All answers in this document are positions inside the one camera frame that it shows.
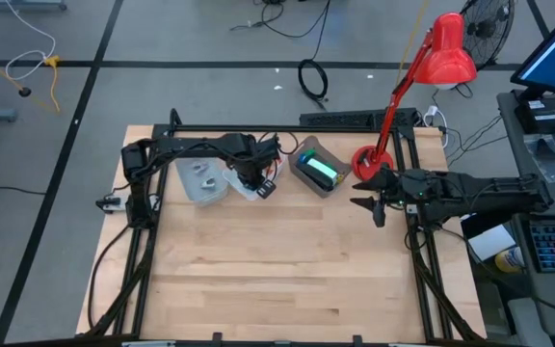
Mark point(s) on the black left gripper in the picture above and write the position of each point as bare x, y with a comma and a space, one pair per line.
256, 154

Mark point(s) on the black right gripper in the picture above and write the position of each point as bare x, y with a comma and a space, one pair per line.
412, 190

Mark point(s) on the large black stapler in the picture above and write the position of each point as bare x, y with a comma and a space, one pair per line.
318, 180

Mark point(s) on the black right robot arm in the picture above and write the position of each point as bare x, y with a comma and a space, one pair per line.
489, 190

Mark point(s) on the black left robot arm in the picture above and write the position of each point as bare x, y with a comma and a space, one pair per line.
186, 143

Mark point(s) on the white plastic bin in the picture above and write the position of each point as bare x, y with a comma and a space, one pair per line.
241, 188

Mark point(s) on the dark translucent plastic bin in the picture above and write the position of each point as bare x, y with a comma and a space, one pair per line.
328, 149

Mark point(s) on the light grey plastic bin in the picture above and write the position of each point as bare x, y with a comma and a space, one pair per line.
195, 190

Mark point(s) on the black power strip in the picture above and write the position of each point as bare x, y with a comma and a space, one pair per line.
345, 118

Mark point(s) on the white power adapter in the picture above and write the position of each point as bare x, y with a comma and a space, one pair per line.
432, 112

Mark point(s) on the white paper box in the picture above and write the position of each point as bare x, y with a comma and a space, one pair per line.
492, 243

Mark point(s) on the yellow white bottle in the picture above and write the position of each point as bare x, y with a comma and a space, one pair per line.
509, 260

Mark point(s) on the red desk lamp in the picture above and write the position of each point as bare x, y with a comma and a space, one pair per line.
446, 58

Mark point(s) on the clear plastic bag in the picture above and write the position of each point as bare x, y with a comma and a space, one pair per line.
547, 154

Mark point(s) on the black mini computer box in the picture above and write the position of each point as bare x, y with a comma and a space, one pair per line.
540, 118

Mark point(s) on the black floor fan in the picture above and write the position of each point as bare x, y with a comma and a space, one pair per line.
487, 29

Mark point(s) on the black aluminium table frame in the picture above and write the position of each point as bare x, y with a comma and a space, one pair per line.
282, 128

